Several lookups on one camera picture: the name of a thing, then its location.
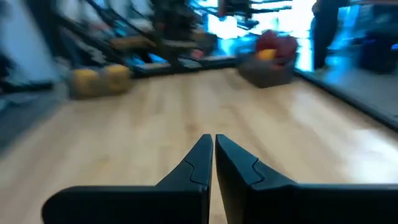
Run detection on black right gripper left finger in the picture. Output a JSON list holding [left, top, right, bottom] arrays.
[[41, 133, 214, 224]]

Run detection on person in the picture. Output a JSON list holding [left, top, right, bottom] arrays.
[[310, 0, 351, 72]]

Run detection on orange yellow peach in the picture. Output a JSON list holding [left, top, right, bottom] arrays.
[[256, 48, 278, 62]]

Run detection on grey plastic fruit bin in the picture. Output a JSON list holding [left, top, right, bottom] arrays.
[[237, 51, 299, 90]]

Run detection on dark red bell pepper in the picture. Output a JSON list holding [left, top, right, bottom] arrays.
[[274, 35, 299, 63], [254, 29, 281, 54]]

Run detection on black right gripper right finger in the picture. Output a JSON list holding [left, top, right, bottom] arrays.
[[215, 133, 398, 224]]

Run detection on yellow bell pepper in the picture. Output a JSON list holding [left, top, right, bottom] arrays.
[[69, 68, 101, 97], [103, 64, 132, 93]]

